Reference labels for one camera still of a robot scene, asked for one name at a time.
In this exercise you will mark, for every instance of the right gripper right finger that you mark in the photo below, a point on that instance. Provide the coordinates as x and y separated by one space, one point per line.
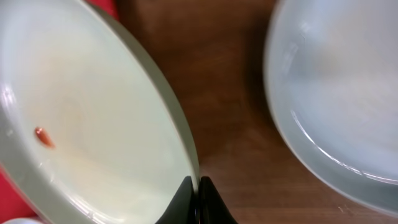
211 206

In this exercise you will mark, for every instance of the light blue plate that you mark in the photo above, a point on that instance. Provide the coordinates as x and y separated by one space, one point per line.
91 131
330 76
24 221

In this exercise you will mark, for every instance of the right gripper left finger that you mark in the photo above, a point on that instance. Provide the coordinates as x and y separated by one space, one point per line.
183 207

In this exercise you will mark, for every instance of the red plastic tray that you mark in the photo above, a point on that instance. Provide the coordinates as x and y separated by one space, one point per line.
12 204

